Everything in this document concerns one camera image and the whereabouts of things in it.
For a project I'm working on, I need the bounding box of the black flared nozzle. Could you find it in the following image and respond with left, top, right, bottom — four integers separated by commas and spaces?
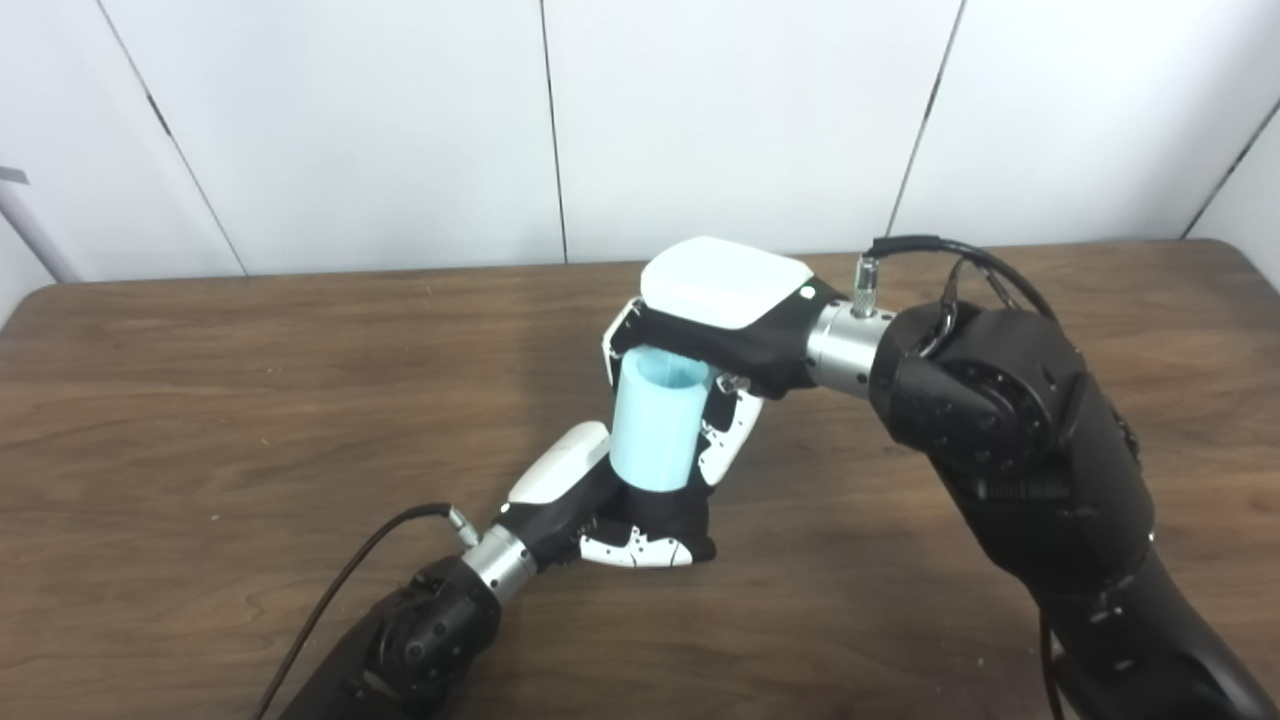
598, 478, 715, 563

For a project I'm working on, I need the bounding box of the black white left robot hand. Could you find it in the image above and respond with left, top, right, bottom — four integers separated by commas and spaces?
497, 420, 719, 571

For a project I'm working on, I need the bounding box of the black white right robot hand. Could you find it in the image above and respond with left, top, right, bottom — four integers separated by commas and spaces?
600, 236, 846, 489

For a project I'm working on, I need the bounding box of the white wall post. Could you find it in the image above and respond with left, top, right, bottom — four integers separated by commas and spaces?
0, 170, 83, 284

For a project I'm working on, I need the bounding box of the light-blue hose piece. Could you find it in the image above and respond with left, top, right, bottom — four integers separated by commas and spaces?
609, 346, 713, 494

